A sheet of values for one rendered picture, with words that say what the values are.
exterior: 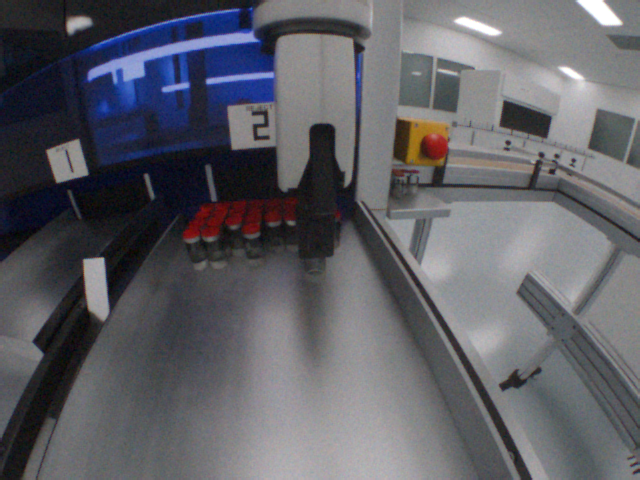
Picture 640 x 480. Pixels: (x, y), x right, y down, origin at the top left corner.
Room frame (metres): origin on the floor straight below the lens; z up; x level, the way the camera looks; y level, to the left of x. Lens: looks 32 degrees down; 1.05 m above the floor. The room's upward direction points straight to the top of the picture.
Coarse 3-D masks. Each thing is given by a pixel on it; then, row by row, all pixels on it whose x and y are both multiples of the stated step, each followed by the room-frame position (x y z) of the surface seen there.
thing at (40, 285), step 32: (160, 192) 0.38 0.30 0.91; (64, 224) 0.31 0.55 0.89; (96, 224) 0.32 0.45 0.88; (128, 224) 0.26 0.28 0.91; (32, 256) 0.20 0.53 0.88; (64, 256) 0.21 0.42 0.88; (96, 256) 0.18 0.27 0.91; (0, 288) 0.11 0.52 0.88; (32, 288) 0.13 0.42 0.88; (64, 288) 0.14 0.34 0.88; (0, 320) 0.06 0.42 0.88; (32, 320) 0.08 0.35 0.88; (64, 320) 0.09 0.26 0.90; (32, 352) 0.04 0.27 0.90
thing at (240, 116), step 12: (228, 108) 0.33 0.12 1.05; (240, 108) 0.33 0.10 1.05; (252, 108) 0.33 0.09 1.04; (264, 108) 0.33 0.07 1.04; (240, 120) 0.33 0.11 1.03; (252, 120) 0.33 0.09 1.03; (240, 132) 0.33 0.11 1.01; (252, 132) 0.33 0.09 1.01; (264, 132) 0.33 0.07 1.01; (240, 144) 0.33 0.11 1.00; (252, 144) 0.33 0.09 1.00; (264, 144) 0.33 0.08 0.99
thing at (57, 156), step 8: (64, 144) 0.29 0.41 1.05; (72, 144) 0.29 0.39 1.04; (48, 152) 0.28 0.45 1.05; (56, 152) 0.28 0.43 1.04; (64, 152) 0.29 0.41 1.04; (72, 152) 0.29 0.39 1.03; (80, 152) 0.29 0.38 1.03; (56, 160) 0.28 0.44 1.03; (64, 160) 0.28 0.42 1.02; (72, 160) 0.29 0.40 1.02; (80, 160) 0.29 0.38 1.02; (56, 168) 0.28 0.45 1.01; (64, 168) 0.28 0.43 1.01; (80, 168) 0.29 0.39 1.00; (56, 176) 0.28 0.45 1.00; (64, 176) 0.28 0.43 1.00; (72, 176) 0.29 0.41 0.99; (80, 176) 0.29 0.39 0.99
